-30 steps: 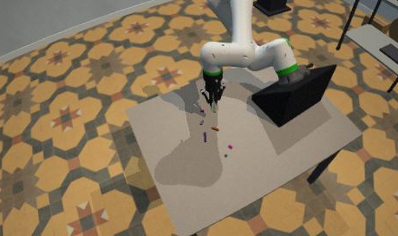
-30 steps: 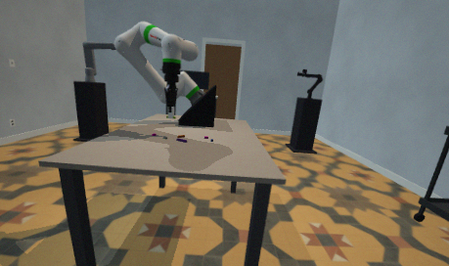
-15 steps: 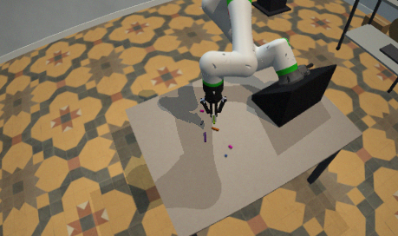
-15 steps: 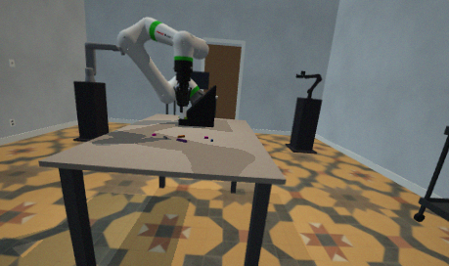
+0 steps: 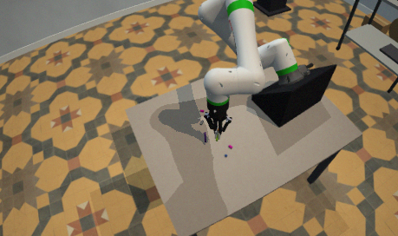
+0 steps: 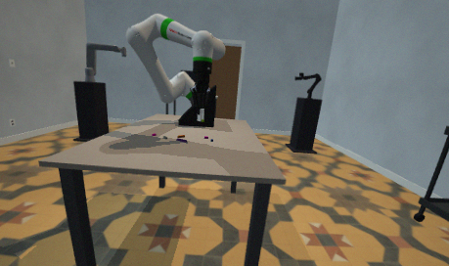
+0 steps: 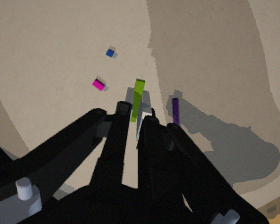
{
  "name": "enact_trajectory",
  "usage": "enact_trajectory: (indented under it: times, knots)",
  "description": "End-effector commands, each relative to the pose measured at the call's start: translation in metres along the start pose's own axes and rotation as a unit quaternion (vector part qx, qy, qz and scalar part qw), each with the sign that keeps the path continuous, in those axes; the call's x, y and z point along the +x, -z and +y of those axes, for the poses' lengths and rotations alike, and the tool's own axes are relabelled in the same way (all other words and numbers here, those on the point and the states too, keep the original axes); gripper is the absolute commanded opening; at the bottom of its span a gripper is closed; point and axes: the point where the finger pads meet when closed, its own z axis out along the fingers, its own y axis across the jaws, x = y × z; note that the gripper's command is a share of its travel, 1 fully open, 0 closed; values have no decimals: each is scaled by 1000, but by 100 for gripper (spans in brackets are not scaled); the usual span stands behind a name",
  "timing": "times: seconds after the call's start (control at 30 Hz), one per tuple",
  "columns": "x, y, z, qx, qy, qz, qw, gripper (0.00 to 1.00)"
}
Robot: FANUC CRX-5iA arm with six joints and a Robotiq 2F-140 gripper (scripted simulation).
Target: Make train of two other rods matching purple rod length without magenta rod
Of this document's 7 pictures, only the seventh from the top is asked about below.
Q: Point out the small magenta block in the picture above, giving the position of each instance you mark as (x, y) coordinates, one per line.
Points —
(98, 84)

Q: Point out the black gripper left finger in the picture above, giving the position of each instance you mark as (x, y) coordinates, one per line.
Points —
(30, 181)

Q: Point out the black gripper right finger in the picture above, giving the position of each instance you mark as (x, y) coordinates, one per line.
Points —
(208, 194)

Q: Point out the purple rod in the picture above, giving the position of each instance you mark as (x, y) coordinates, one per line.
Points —
(175, 105)

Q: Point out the lime green rod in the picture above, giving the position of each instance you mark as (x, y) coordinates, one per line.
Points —
(138, 90)

